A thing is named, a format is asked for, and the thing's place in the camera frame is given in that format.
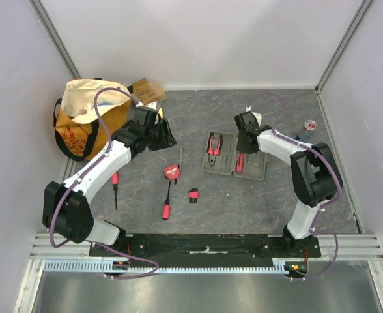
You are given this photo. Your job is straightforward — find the red utility knife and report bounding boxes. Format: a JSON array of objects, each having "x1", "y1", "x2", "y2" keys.
[{"x1": 236, "y1": 153, "x2": 245, "y2": 173}]

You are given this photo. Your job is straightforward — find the grey plastic tool case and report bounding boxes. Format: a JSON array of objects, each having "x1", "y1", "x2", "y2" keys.
[{"x1": 201, "y1": 131, "x2": 270, "y2": 181}]

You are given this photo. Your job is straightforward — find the red black pliers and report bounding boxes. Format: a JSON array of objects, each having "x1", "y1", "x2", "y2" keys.
[{"x1": 207, "y1": 132, "x2": 223, "y2": 167}]

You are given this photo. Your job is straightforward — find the large red screwdriver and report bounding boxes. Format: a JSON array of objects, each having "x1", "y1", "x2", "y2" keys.
[{"x1": 162, "y1": 179, "x2": 177, "y2": 220}]

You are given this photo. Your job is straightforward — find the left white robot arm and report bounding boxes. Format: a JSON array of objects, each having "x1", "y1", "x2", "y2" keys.
[{"x1": 42, "y1": 106, "x2": 177, "y2": 256}]

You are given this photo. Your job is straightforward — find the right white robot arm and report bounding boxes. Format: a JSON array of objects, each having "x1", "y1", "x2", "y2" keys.
[{"x1": 234, "y1": 111, "x2": 343, "y2": 257}]

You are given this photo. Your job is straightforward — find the thin metal rod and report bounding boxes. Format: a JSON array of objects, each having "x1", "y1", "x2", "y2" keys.
[{"x1": 178, "y1": 146, "x2": 184, "y2": 169}]

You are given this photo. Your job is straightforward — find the red tape measure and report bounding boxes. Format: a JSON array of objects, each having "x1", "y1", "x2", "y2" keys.
[{"x1": 163, "y1": 164, "x2": 180, "y2": 180}]

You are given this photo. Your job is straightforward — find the brown cardboard box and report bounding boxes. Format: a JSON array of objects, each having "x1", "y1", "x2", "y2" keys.
[{"x1": 128, "y1": 78, "x2": 167, "y2": 104}]

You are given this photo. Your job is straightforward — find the small red screwdriver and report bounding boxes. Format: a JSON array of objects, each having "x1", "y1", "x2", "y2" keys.
[{"x1": 112, "y1": 171, "x2": 119, "y2": 210}]

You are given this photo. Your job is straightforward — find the blue silver drink can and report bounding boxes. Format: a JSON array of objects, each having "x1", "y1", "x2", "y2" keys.
[{"x1": 295, "y1": 120, "x2": 317, "y2": 142}]

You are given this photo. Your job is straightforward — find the red black hex key set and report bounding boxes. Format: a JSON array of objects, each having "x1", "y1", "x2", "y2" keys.
[{"x1": 188, "y1": 188, "x2": 199, "y2": 204}]

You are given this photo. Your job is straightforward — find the yellow canvas tote bag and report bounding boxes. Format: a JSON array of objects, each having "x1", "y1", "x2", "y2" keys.
[{"x1": 53, "y1": 79, "x2": 131, "y2": 162}]

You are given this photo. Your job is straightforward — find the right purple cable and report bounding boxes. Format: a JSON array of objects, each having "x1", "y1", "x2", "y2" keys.
[{"x1": 247, "y1": 92, "x2": 343, "y2": 282}]

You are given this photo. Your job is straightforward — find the purple cable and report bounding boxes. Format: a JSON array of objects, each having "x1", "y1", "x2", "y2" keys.
[
  {"x1": 49, "y1": 87, "x2": 162, "y2": 281},
  {"x1": 247, "y1": 92, "x2": 343, "y2": 282}
]

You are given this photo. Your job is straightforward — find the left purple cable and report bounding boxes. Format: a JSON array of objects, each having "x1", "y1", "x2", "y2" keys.
[{"x1": 49, "y1": 87, "x2": 162, "y2": 281}]

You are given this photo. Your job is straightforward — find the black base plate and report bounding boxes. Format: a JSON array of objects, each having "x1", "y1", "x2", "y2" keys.
[{"x1": 89, "y1": 233, "x2": 322, "y2": 270}]

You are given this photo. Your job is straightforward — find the slotted cable duct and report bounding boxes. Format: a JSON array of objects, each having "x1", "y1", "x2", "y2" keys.
[{"x1": 44, "y1": 259, "x2": 289, "y2": 275}]

